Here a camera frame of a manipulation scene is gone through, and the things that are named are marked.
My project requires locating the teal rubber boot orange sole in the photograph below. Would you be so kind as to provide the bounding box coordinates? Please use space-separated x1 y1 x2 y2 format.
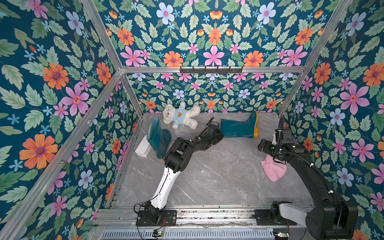
147 117 172 160

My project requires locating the pink microfiber cloth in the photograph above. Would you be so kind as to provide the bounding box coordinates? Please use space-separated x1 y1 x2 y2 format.
261 155 287 182

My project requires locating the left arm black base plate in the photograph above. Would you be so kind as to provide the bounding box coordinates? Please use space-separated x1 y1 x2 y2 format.
136 210 178 227

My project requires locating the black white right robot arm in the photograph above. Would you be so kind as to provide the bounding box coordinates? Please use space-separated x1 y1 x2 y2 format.
258 129 358 240

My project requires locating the black hook rail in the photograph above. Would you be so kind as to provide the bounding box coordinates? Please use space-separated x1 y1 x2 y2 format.
179 67 243 75

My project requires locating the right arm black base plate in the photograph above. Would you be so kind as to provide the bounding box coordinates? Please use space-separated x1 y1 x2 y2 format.
253 209 297 226

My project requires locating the white ventilation grille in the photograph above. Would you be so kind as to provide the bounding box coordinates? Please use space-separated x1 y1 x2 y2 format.
101 229 275 240

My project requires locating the white teddy bear blue shirt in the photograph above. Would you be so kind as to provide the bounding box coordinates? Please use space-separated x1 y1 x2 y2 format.
163 102 201 130

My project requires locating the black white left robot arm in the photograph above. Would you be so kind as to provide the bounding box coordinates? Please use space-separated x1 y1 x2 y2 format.
147 121 224 211

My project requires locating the white rectangular box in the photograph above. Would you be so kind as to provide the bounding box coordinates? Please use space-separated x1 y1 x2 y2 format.
135 142 151 158

